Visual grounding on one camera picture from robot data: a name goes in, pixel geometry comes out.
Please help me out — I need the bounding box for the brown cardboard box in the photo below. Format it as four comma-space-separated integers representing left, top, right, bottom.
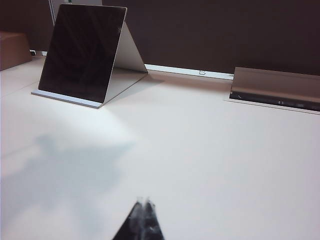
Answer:
0, 31, 33, 72

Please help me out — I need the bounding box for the white folding stand mirror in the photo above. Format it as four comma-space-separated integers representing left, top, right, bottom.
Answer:
31, 3, 149, 110

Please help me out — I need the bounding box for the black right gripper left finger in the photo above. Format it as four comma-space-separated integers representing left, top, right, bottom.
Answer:
111, 196, 146, 240

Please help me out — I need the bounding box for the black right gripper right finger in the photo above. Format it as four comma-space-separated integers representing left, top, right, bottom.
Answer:
141, 196, 166, 240

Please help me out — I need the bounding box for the brown desk partition panel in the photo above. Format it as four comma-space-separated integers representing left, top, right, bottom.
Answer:
102, 0, 320, 76
0, 0, 56, 51

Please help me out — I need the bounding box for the white desk rear rail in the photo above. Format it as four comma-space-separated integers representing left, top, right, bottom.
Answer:
144, 63, 235, 81

